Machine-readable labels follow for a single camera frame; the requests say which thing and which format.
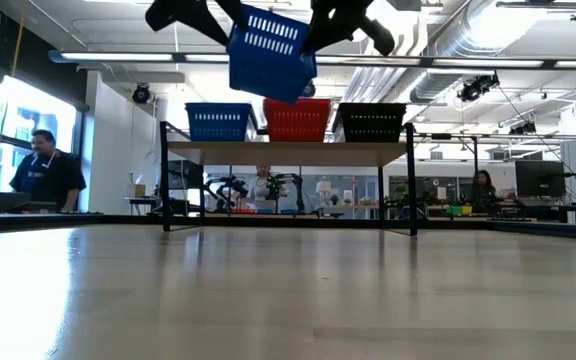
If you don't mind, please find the yellow cable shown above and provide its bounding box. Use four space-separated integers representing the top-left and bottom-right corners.
10 0 28 77

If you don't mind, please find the black aluminium table frame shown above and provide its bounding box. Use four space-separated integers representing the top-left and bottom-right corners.
0 212 576 242

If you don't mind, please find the person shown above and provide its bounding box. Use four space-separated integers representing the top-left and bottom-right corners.
246 165 275 202
9 128 88 215
469 169 496 203

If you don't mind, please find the silver ventilation duct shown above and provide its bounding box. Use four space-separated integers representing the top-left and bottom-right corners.
342 0 537 105

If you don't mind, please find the wooden shelf with black legs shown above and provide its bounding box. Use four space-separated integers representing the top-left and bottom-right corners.
159 121 418 237

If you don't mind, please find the dark laptop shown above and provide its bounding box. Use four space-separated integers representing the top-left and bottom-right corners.
0 191 33 215

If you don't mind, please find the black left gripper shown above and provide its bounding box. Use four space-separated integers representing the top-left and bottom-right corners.
145 0 250 47

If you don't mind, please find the black computer monitor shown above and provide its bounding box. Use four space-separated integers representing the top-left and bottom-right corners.
514 159 567 198

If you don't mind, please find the black slotted plastic basket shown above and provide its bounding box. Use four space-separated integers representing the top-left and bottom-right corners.
337 102 408 111
340 109 405 144

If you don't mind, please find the black window frame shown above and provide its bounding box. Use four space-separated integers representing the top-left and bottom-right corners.
0 74 89 211

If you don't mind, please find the long ceiling light bar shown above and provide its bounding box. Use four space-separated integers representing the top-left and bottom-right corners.
47 48 576 71

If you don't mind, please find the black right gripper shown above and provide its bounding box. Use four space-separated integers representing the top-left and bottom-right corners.
301 0 397 57

